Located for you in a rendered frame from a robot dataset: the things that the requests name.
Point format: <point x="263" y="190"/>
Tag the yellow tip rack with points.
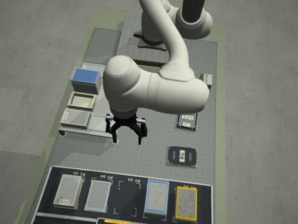
<point x="185" y="209"/>

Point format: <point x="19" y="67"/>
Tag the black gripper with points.
<point x="130" y="122"/>

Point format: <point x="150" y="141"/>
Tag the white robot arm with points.
<point x="174" y="89"/>

